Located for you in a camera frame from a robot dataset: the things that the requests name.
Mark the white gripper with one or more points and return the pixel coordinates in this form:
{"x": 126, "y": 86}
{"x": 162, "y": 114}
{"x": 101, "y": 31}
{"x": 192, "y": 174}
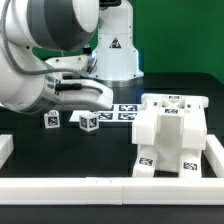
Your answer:
{"x": 83, "y": 94}

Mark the small white tagged cube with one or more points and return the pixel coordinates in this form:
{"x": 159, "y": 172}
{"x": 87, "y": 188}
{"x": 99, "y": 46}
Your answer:
{"x": 88, "y": 121}

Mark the small white tagged nut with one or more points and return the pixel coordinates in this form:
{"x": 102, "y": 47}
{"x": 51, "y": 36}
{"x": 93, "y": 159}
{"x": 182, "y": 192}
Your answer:
{"x": 52, "y": 119}

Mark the white chair seat part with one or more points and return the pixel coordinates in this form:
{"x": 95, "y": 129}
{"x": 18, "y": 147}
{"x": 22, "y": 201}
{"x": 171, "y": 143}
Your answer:
{"x": 168, "y": 140}

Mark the white marker sheet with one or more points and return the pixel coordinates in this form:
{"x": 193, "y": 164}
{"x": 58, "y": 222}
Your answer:
{"x": 119, "y": 113}

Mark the white left fence bar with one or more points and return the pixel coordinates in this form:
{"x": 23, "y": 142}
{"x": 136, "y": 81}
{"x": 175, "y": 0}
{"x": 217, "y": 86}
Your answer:
{"x": 6, "y": 148}

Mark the white fence bar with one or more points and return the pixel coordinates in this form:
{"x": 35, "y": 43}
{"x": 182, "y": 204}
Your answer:
{"x": 111, "y": 191}
{"x": 214, "y": 153}
{"x": 6, "y": 148}

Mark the white front fence bar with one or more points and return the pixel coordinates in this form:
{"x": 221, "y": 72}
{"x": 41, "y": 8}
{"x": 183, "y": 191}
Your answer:
{"x": 111, "y": 191}

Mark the white right fence bar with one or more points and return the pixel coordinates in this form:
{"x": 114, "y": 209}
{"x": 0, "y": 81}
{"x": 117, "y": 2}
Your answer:
{"x": 214, "y": 153}

